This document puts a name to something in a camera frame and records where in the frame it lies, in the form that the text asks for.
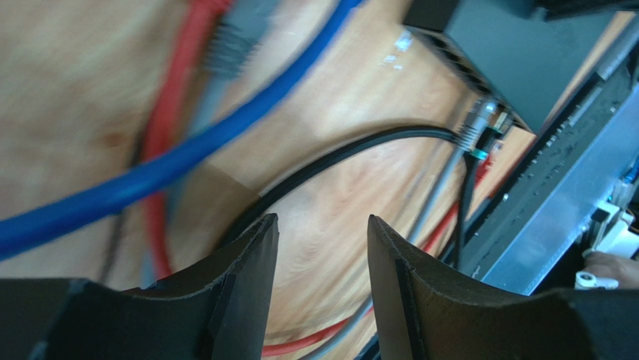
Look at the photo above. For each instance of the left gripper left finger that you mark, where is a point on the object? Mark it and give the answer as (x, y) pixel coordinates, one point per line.
(215, 309)

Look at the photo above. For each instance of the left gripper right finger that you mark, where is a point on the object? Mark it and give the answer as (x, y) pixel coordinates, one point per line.
(425, 309)

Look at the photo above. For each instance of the black network switch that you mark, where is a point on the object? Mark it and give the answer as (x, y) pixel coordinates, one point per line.
(510, 50)

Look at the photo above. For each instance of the operator hand with controller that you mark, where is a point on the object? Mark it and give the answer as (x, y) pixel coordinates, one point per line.
(610, 251)

